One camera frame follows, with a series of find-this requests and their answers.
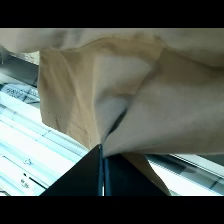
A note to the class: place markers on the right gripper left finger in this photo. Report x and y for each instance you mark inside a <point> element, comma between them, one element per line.
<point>83,180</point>

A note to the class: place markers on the tan shirt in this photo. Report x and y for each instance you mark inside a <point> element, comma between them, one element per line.
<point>160,100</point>

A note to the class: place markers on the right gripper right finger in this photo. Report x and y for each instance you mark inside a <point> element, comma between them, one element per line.
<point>123,180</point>

